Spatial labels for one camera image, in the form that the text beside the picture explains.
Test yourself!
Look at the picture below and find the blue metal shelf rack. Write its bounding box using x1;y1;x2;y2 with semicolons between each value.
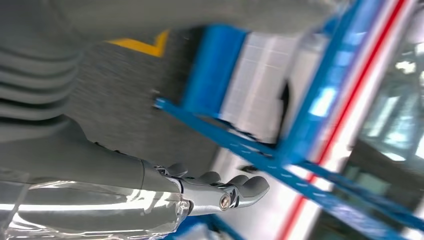
153;0;424;240

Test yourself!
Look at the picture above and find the blue plastic bin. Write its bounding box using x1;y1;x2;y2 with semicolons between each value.
181;24;249;117

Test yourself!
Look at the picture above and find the white plastic bin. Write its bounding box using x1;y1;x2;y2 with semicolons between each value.
220;33;264;132
253;34;301;144

